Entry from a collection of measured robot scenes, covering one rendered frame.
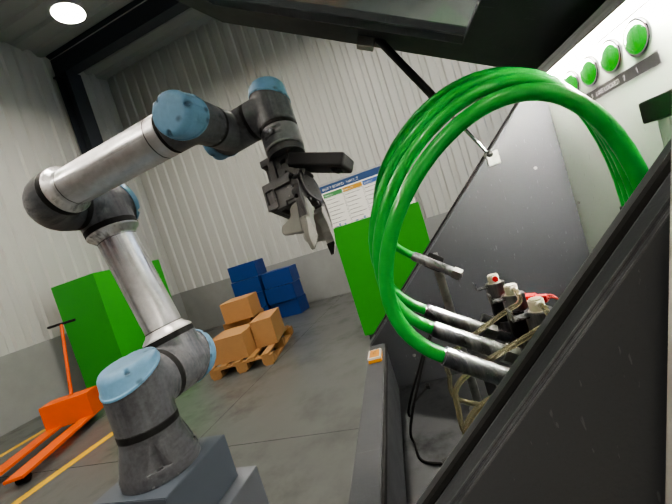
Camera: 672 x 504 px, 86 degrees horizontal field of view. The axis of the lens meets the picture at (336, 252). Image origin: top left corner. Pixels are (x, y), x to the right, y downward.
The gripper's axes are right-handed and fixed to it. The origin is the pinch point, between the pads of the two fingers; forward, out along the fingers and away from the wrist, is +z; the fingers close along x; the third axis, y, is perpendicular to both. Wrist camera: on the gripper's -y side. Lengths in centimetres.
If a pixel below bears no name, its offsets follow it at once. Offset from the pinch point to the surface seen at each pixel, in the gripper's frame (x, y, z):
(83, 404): -222, 429, -11
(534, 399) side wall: 31.2, -21.7, 23.6
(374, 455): 7.4, -0.5, 31.8
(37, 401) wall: -273, 613, -43
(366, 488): 12.9, -0.7, 33.5
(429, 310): 7.1, -13.9, 16.4
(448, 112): 19.1, -24.9, -1.7
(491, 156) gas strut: -29.2, -33.3, -12.4
